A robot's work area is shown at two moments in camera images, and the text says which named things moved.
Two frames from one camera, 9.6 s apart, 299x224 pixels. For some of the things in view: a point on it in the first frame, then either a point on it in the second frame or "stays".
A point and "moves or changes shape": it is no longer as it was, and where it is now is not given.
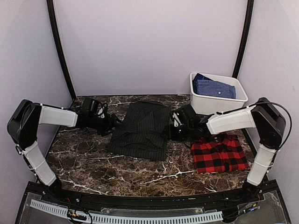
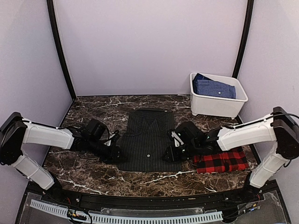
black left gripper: x=109 y=124 → x=112 y=155
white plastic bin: x=210 y=93 stays
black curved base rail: x=259 y=189 stays
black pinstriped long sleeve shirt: x=141 y=135 moves or changes shape
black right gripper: x=169 y=134 → x=172 y=157
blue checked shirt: x=203 y=86 stays
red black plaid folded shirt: x=219 y=153 stays
